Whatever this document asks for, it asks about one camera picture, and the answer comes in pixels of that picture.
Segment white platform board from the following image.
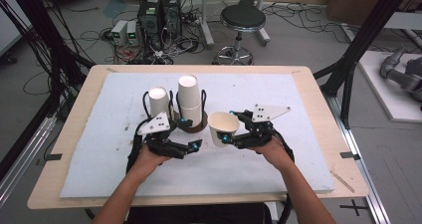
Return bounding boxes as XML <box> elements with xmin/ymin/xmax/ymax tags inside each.
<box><xmin>357</xmin><ymin>50</ymin><xmax>422</xmax><ymax>123</ymax></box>

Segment black round stool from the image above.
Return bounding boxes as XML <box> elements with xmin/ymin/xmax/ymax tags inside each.
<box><xmin>212</xmin><ymin>4</ymin><xmax>267</xmax><ymax>66</ymax></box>

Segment tall stack of paper cups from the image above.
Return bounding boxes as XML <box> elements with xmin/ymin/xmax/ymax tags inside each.
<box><xmin>177</xmin><ymin>74</ymin><xmax>203</xmax><ymax>128</ymax></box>

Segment light wooden table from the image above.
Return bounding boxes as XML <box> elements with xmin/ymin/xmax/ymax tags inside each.
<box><xmin>27</xmin><ymin>64</ymin><xmax>370</xmax><ymax>211</ymax></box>

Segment person's right hand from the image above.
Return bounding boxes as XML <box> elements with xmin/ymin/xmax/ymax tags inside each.
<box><xmin>248</xmin><ymin>135</ymin><xmax>294</xmax><ymax>171</ymax></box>

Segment aluminium rail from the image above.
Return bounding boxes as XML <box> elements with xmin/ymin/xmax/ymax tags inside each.
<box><xmin>322</xmin><ymin>94</ymin><xmax>392</xmax><ymax>224</ymax></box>
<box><xmin>0</xmin><ymin>115</ymin><xmax>58</xmax><ymax>205</ymax></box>

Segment thin wooden stick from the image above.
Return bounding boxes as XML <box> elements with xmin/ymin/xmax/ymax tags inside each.
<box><xmin>329</xmin><ymin>169</ymin><xmax>356</xmax><ymax>194</ymax></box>

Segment white foam mat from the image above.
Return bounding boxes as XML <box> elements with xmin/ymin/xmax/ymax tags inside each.
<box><xmin>59</xmin><ymin>72</ymin><xmax>335</xmax><ymax>199</ymax></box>

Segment single white paper cup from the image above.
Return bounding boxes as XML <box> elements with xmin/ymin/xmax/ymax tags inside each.
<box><xmin>207</xmin><ymin>111</ymin><xmax>241</xmax><ymax>148</ymax></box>

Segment tangle of floor cables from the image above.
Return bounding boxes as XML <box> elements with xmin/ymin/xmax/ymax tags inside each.
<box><xmin>145</xmin><ymin>28</ymin><xmax>207</xmax><ymax>66</ymax></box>
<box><xmin>262</xmin><ymin>1</ymin><xmax>349</xmax><ymax>44</ymax></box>

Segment short stack of paper cups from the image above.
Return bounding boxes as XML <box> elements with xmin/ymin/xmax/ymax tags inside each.
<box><xmin>147</xmin><ymin>86</ymin><xmax>172</xmax><ymax>119</ymax></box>

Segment black wire cup holder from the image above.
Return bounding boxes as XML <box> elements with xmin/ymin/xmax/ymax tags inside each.
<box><xmin>142</xmin><ymin>89</ymin><xmax>209</xmax><ymax>134</ymax></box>

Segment black cable bundle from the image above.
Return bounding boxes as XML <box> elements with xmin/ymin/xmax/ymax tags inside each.
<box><xmin>0</xmin><ymin>0</ymin><xmax>96</xmax><ymax>118</ymax></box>

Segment person's left hand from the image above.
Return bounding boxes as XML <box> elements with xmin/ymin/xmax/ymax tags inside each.
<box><xmin>131</xmin><ymin>144</ymin><xmax>174</xmax><ymax>182</ymax></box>

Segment right hand-held gripper cable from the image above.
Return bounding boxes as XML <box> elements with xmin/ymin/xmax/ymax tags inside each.
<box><xmin>272</xmin><ymin>128</ymin><xmax>297</xmax><ymax>224</ymax></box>

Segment person's dark trousers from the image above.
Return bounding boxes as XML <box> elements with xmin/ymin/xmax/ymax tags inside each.
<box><xmin>127</xmin><ymin>202</ymin><xmax>272</xmax><ymax>224</ymax></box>

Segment black metal frame post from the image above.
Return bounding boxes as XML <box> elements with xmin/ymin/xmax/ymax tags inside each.
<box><xmin>313</xmin><ymin>0</ymin><xmax>414</xmax><ymax>128</ymax></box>

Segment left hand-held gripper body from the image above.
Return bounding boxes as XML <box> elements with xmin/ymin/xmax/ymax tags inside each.
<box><xmin>136</xmin><ymin>112</ymin><xmax>187</xmax><ymax>160</ymax></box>

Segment white metal desk leg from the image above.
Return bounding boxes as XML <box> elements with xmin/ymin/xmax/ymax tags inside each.
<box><xmin>255</xmin><ymin>0</ymin><xmax>272</xmax><ymax>48</ymax></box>
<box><xmin>198</xmin><ymin>0</ymin><xmax>216</xmax><ymax>49</ymax></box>

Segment white power supply unit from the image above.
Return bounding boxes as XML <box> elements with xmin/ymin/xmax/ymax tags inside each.
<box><xmin>110</xmin><ymin>19</ymin><xmax>128</xmax><ymax>47</ymax></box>
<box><xmin>125</xmin><ymin>20</ymin><xmax>140</xmax><ymax>47</ymax></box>

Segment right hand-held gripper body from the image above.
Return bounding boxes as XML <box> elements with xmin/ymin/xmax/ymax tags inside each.
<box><xmin>237</xmin><ymin>104</ymin><xmax>292</xmax><ymax>149</ymax></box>

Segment black computer tower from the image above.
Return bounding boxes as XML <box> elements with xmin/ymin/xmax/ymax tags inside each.
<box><xmin>162</xmin><ymin>0</ymin><xmax>183</xmax><ymax>38</ymax></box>
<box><xmin>137</xmin><ymin>0</ymin><xmax>165</xmax><ymax>51</ymax></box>

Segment brown cardboard box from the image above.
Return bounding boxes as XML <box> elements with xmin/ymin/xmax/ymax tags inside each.
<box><xmin>326</xmin><ymin>0</ymin><xmax>392</xmax><ymax>26</ymax></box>

